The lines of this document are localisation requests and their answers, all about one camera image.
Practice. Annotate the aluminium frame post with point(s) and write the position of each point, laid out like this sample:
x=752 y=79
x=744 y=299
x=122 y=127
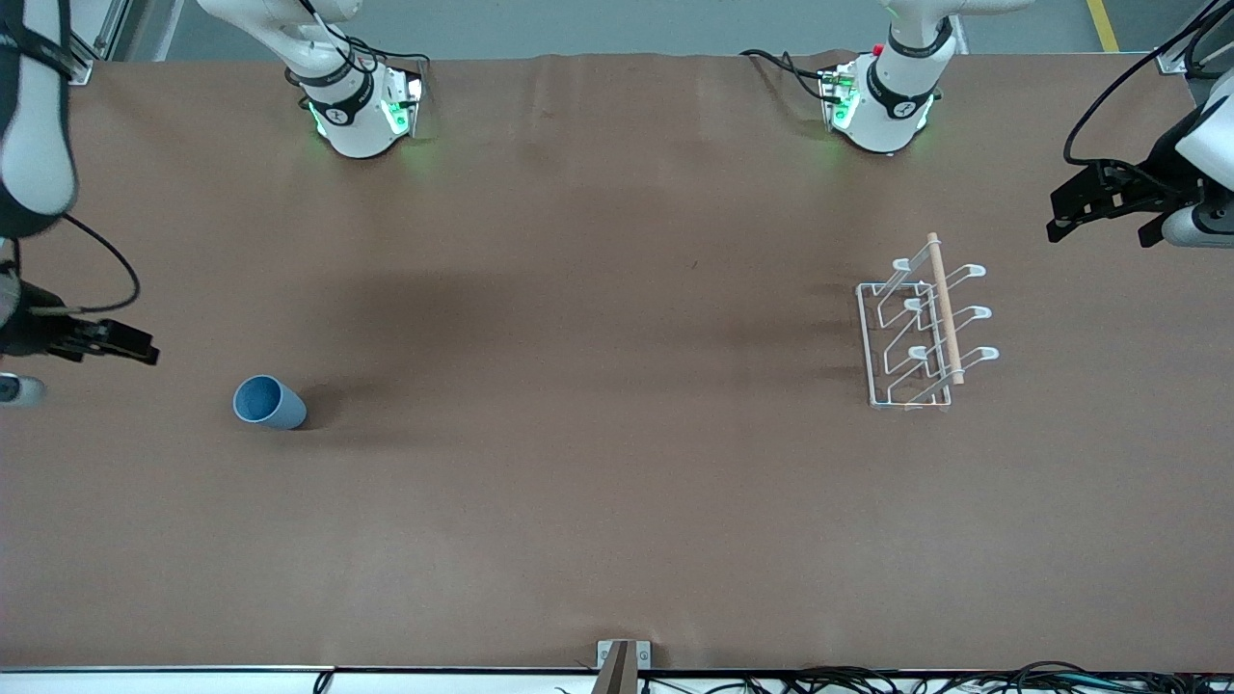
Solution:
x=82 y=67
x=1171 y=60

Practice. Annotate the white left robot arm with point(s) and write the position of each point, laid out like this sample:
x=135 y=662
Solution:
x=892 y=106

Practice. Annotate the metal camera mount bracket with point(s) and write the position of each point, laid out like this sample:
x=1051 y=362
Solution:
x=622 y=675

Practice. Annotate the light blue plastic cup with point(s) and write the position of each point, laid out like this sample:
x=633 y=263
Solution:
x=280 y=410

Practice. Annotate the brown table cover mat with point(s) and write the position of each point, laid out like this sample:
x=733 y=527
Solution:
x=578 y=482

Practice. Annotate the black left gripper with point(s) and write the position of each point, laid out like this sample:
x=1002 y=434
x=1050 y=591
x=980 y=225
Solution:
x=1153 y=177

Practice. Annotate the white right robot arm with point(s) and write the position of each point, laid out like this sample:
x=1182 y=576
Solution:
x=352 y=125

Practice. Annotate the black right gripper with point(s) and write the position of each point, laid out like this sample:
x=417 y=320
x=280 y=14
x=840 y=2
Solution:
x=29 y=333

